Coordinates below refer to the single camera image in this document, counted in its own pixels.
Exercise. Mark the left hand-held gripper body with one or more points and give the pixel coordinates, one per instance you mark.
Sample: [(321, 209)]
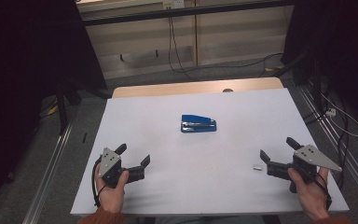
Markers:
[(109, 161)]

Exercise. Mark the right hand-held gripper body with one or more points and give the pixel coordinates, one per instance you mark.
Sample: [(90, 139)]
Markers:
[(310, 157)]

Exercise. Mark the blue stapler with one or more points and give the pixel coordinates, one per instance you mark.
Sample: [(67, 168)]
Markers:
[(198, 123)]

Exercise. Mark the person's left hand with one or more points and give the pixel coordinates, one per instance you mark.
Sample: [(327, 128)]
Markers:
[(112, 196)]

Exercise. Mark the person's right hand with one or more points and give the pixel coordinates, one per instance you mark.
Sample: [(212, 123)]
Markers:
[(310, 199)]

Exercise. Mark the small black stick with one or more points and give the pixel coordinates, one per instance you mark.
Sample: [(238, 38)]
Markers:
[(84, 137)]

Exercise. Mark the white power adapter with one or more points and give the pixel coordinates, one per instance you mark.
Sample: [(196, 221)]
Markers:
[(331, 112)]

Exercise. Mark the white table cover sheet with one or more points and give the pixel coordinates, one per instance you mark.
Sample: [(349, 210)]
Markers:
[(199, 174)]

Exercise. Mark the black metal stand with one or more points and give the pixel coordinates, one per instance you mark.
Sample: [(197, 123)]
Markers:
[(315, 81), (62, 109)]

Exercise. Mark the yellow floor tape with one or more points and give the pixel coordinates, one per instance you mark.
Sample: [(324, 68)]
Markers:
[(52, 109), (275, 67)]

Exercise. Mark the wooden table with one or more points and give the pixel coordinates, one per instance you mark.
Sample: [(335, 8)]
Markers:
[(183, 88)]

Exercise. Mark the black curtain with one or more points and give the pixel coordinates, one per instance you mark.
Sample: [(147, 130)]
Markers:
[(348, 46), (18, 62)]

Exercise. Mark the beige cabinet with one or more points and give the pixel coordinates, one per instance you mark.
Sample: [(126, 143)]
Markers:
[(230, 40)]

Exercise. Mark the black crossbar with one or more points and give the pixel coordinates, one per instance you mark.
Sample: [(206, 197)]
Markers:
[(136, 17)]

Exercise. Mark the aluminium floor rail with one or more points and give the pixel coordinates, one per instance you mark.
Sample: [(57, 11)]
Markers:
[(48, 174), (335, 137)]

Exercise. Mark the white wall socket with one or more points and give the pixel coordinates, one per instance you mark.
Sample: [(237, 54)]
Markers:
[(173, 3)]

